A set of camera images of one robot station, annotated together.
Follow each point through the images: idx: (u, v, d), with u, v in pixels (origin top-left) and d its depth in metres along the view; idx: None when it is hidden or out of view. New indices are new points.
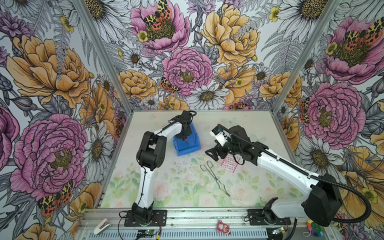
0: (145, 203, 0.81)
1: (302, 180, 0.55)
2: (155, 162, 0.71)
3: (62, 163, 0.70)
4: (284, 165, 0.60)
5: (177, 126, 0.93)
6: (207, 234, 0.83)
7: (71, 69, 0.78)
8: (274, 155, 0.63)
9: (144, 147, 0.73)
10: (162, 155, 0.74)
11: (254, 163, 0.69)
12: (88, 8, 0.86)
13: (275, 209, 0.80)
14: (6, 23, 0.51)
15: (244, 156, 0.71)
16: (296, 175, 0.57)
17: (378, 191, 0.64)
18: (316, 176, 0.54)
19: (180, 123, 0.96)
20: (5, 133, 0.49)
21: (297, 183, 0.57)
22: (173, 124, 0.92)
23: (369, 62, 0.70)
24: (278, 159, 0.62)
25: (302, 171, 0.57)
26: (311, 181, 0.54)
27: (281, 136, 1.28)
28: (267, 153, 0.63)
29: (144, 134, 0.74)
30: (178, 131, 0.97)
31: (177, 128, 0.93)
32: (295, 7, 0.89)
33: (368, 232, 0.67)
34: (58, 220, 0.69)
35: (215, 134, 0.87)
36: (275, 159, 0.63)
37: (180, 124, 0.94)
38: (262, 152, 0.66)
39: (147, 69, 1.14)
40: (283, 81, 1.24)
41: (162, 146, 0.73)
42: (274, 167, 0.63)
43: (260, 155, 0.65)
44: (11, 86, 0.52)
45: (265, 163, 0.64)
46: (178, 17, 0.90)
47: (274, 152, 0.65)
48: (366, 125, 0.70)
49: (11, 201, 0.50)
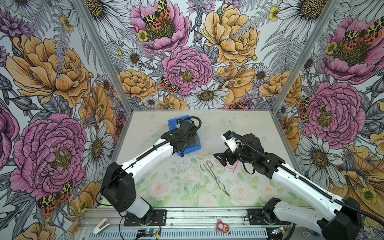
0: (138, 215, 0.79)
1: (324, 203, 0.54)
2: (117, 204, 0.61)
3: (62, 163, 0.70)
4: (304, 184, 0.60)
5: (164, 151, 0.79)
6: (207, 234, 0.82)
7: (71, 69, 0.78)
8: (294, 173, 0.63)
9: (106, 185, 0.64)
10: (130, 196, 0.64)
11: (268, 177, 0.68)
12: (88, 8, 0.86)
13: (278, 212, 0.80)
14: (6, 23, 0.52)
15: (258, 168, 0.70)
16: (318, 198, 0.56)
17: (378, 191, 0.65)
18: (340, 201, 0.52)
19: (171, 146, 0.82)
20: (5, 133, 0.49)
21: (317, 206, 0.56)
22: (156, 149, 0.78)
23: (369, 62, 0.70)
24: (297, 177, 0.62)
25: (325, 194, 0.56)
26: (335, 206, 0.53)
27: (281, 136, 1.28)
28: (285, 170, 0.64)
29: (108, 168, 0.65)
30: (167, 155, 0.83)
31: (162, 155, 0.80)
32: (294, 7, 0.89)
33: (368, 232, 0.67)
34: (58, 220, 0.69)
35: (227, 139, 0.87)
36: (294, 176, 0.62)
37: (168, 148, 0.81)
38: (279, 168, 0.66)
39: (147, 69, 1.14)
40: (283, 81, 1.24)
41: (128, 189, 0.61)
42: (294, 186, 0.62)
43: (277, 170, 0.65)
44: (11, 86, 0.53)
45: (282, 179, 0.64)
46: (178, 17, 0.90)
47: (294, 170, 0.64)
48: (366, 125, 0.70)
49: (11, 201, 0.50)
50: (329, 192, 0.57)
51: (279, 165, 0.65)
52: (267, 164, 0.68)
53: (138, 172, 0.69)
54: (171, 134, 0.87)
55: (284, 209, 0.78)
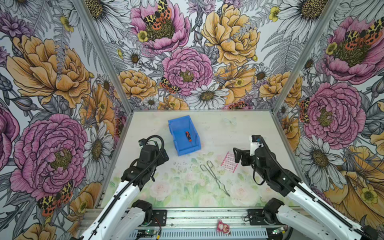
0: (138, 223, 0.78)
1: (343, 231, 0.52)
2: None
3: (62, 163, 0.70)
4: (321, 208, 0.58)
5: (129, 196, 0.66)
6: (207, 235, 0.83)
7: (71, 69, 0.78)
8: (312, 195, 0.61)
9: None
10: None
11: (283, 194, 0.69)
12: (88, 8, 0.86)
13: (280, 216, 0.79)
14: (6, 23, 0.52)
15: (272, 184, 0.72)
16: (337, 224, 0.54)
17: (378, 191, 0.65)
18: (361, 231, 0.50)
19: (135, 186, 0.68)
20: (5, 133, 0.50)
21: (335, 232, 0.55)
22: (119, 198, 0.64)
23: (369, 62, 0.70)
24: (314, 199, 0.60)
25: (344, 221, 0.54)
26: (354, 235, 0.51)
27: (281, 136, 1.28)
28: (302, 190, 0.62)
29: None
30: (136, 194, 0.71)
31: (128, 200, 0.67)
32: (295, 7, 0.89)
33: None
34: (58, 220, 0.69)
35: (252, 141, 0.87)
36: (311, 199, 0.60)
37: (133, 189, 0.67)
38: (296, 187, 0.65)
39: (147, 69, 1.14)
40: (283, 81, 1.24)
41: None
42: (311, 209, 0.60)
43: (294, 190, 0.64)
44: (11, 86, 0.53)
45: (298, 200, 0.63)
46: (178, 17, 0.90)
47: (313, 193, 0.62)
48: (366, 125, 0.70)
49: (11, 201, 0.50)
50: (347, 218, 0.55)
51: (296, 184, 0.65)
52: (282, 181, 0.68)
53: (104, 237, 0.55)
54: (132, 171, 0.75)
55: (287, 217, 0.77)
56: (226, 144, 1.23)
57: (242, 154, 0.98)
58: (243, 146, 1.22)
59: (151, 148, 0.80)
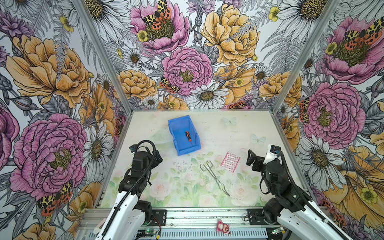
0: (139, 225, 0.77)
1: None
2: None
3: (62, 163, 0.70)
4: (331, 230, 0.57)
5: (129, 206, 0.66)
6: (207, 235, 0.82)
7: (71, 69, 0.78)
8: (322, 216, 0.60)
9: None
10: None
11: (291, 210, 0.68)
12: (88, 8, 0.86)
13: (282, 219, 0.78)
14: (6, 23, 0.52)
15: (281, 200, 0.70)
16: None
17: (378, 191, 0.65)
18: None
19: (133, 195, 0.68)
20: (5, 133, 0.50)
21: None
22: (120, 209, 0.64)
23: (369, 62, 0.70)
24: (325, 221, 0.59)
25: None
26: None
27: (281, 136, 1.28)
28: (313, 211, 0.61)
29: None
30: (135, 203, 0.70)
31: (129, 210, 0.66)
32: (295, 7, 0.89)
33: (367, 232, 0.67)
34: (58, 220, 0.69)
35: (270, 150, 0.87)
36: (321, 219, 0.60)
37: (132, 199, 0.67)
38: (306, 206, 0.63)
39: (147, 69, 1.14)
40: (283, 81, 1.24)
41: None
42: (320, 229, 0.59)
43: (304, 209, 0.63)
44: (11, 86, 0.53)
45: (308, 219, 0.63)
46: (178, 17, 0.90)
47: (325, 214, 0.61)
48: (366, 125, 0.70)
49: (11, 201, 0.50)
50: None
51: (307, 203, 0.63)
52: (292, 198, 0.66)
53: None
54: (128, 181, 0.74)
55: (290, 222, 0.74)
56: (226, 144, 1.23)
57: (255, 160, 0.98)
58: (243, 146, 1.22)
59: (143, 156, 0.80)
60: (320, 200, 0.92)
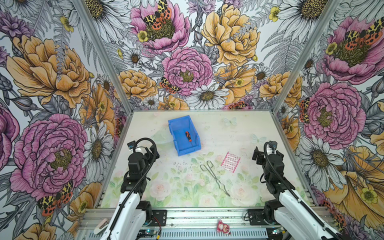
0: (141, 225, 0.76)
1: (315, 228, 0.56)
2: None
3: (62, 163, 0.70)
4: (303, 209, 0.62)
5: (132, 203, 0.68)
6: (207, 235, 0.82)
7: (71, 69, 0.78)
8: (297, 196, 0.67)
9: None
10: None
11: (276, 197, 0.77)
12: (88, 8, 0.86)
13: (277, 213, 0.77)
14: (6, 22, 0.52)
15: (269, 186, 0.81)
16: (311, 222, 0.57)
17: (378, 191, 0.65)
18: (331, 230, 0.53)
19: (136, 193, 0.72)
20: (5, 133, 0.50)
21: (310, 231, 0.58)
22: (125, 206, 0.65)
23: (369, 62, 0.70)
24: (298, 200, 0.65)
25: (319, 220, 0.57)
26: (324, 233, 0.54)
27: (281, 136, 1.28)
28: (291, 192, 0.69)
29: None
30: (138, 202, 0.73)
31: (132, 207, 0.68)
32: (295, 7, 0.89)
33: (367, 232, 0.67)
34: (58, 220, 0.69)
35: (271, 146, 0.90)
36: (296, 200, 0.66)
37: (135, 197, 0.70)
38: (285, 190, 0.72)
39: (147, 69, 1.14)
40: (283, 81, 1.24)
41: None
42: (294, 208, 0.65)
43: (283, 191, 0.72)
44: (11, 86, 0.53)
45: (287, 202, 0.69)
46: (178, 17, 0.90)
47: (299, 195, 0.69)
48: (366, 125, 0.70)
49: (11, 201, 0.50)
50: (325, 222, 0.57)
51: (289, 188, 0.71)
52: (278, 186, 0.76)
53: None
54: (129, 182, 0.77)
55: (284, 217, 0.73)
56: (226, 144, 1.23)
57: (257, 154, 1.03)
58: (243, 146, 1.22)
59: (137, 158, 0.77)
60: (320, 201, 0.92)
